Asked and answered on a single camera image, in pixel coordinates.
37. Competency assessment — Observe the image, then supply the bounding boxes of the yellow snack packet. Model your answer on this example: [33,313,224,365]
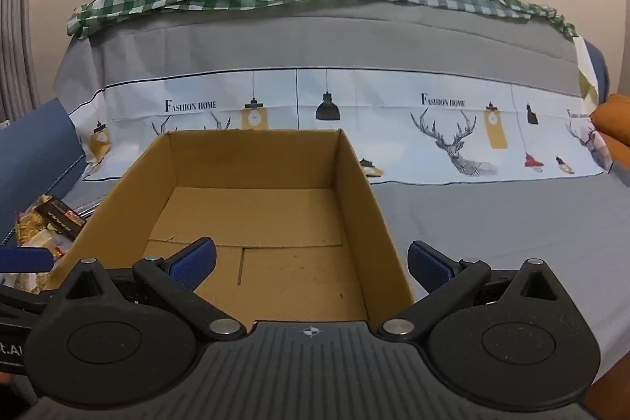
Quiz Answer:
[15,211,55,246]

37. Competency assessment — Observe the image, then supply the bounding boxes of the orange cushion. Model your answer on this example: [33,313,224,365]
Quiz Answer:
[589,93,630,185]

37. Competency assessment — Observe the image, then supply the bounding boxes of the blue sofa cushion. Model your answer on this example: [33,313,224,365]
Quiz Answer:
[0,99,85,244]

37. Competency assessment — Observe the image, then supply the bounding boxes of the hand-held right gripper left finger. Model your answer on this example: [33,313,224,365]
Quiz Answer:
[59,239,246,342]

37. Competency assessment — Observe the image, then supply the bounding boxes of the yellow patterned white cloth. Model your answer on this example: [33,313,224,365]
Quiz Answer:
[573,35,602,106]

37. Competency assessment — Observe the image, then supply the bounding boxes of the cardboard box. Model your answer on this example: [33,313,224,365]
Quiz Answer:
[43,128,415,325]

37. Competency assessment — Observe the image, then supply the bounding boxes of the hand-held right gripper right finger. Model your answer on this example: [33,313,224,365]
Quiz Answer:
[378,241,567,342]

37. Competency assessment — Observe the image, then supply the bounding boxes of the dark brown snack packet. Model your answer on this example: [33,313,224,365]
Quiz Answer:
[33,196,87,239]

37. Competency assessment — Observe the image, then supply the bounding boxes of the grey curtain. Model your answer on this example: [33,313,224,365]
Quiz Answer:
[0,0,39,120]

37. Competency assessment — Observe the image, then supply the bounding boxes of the blue pillow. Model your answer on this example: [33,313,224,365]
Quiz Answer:
[589,41,611,106]

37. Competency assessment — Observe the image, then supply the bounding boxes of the grey fabric storage bin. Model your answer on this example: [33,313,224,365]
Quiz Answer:
[53,0,630,396]

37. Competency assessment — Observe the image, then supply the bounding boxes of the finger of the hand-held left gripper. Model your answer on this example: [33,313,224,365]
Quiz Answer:
[0,248,54,276]

